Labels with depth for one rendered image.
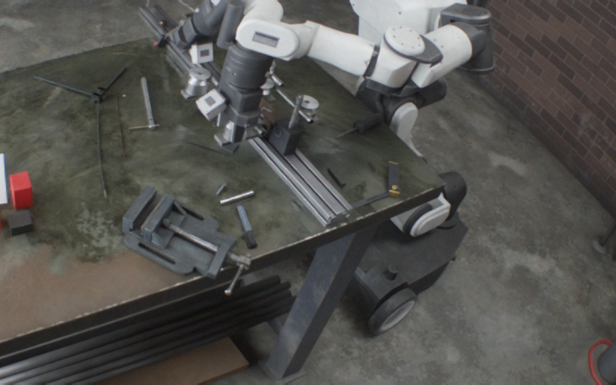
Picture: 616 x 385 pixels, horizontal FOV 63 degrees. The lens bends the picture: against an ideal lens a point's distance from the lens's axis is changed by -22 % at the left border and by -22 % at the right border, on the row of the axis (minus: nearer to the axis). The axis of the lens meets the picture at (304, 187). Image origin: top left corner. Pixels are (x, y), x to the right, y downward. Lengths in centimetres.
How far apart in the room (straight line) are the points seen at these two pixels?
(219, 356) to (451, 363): 88
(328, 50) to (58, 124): 61
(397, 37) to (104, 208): 62
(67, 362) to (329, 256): 80
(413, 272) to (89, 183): 140
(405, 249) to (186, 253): 136
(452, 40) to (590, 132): 261
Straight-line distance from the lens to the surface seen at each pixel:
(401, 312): 224
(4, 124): 133
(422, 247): 235
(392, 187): 132
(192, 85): 134
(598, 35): 365
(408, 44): 110
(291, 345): 183
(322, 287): 159
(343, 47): 108
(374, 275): 211
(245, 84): 113
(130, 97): 140
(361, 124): 145
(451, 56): 119
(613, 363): 270
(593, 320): 296
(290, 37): 105
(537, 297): 278
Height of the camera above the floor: 168
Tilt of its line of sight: 40 degrees down
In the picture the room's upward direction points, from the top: 20 degrees clockwise
